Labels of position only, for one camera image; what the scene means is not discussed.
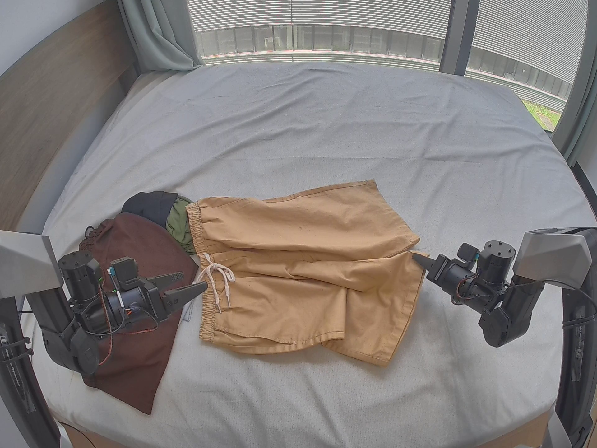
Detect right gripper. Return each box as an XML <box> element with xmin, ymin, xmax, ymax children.
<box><xmin>411</xmin><ymin>253</ymin><xmax>477</xmax><ymax>305</ymax></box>

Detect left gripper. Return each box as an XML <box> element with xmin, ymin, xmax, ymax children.
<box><xmin>105</xmin><ymin>271</ymin><xmax>208</xmax><ymax>330</ymax></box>

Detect tan shorts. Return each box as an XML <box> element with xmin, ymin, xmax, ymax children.
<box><xmin>186</xmin><ymin>179</ymin><xmax>431</xmax><ymax>369</ymax></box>

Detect bed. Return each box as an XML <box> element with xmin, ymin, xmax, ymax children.
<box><xmin>0</xmin><ymin>0</ymin><xmax>597</xmax><ymax>448</ymax></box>

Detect brown garment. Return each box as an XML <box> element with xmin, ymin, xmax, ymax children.
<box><xmin>79</xmin><ymin>214</ymin><xmax>201</xmax><ymax>416</ymax></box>

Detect green garment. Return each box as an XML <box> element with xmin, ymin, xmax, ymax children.
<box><xmin>165</xmin><ymin>195</ymin><xmax>197</xmax><ymax>256</ymax></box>

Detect black garment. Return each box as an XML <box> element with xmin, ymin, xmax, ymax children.
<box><xmin>121</xmin><ymin>191</ymin><xmax>181</xmax><ymax>230</ymax></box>

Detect blue-green curtain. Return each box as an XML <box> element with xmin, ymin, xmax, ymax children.
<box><xmin>112</xmin><ymin>0</ymin><xmax>206</xmax><ymax>72</ymax></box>
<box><xmin>552</xmin><ymin>0</ymin><xmax>597</xmax><ymax>163</ymax></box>

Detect window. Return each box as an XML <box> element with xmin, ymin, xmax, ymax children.
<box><xmin>177</xmin><ymin>0</ymin><xmax>589</xmax><ymax>135</ymax></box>

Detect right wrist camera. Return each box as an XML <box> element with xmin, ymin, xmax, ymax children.
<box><xmin>456</xmin><ymin>243</ymin><xmax>481</xmax><ymax>270</ymax></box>

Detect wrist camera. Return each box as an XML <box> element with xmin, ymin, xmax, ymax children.
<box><xmin>456</xmin><ymin>243</ymin><xmax>481</xmax><ymax>270</ymax></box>
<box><xmin>109</xmin><ymin>258</ymin><xmax>141</xmax><ymax>289</ymax></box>

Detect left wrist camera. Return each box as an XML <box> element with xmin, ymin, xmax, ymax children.
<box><xmin>109</xmin><ymin>258</ymin><xmax>141</xmax><ymax>289</ymax></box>

